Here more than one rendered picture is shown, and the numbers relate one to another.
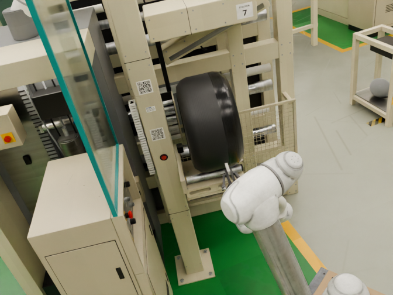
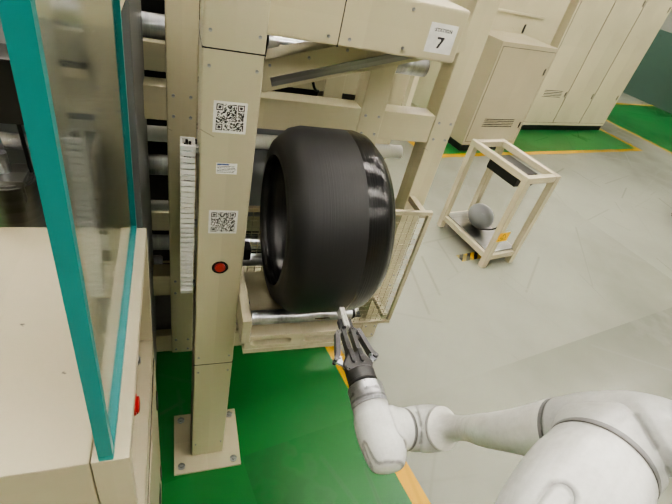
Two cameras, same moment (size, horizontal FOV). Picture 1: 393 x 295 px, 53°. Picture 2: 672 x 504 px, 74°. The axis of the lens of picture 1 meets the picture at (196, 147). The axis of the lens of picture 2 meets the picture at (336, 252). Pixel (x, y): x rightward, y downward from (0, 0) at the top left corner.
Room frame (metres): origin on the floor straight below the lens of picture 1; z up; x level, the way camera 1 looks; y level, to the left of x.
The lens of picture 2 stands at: (0.87, 0.28, 1.92)
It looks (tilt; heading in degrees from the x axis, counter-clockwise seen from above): 36 degrees down; 337
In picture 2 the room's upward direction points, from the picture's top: 15 degrees clockwise
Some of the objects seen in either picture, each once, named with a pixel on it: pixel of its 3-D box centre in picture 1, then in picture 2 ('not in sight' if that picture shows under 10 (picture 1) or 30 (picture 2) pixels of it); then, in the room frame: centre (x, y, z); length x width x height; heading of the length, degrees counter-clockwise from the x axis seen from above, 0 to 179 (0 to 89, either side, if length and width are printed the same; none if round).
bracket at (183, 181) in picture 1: (181, 167); (239, 286); (1.96, 0.12, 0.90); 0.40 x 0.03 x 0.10; 2
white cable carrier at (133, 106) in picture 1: (143, 139); (188, 223); (1.91, 0.28, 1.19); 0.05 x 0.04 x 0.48; 2
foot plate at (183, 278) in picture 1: (194, 265); (206, 439); (1.94, 0.20, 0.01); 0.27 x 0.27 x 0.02; 2
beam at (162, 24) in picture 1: (198, 12); (354, 11); (2.27, -0.17, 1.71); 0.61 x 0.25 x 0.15; 92
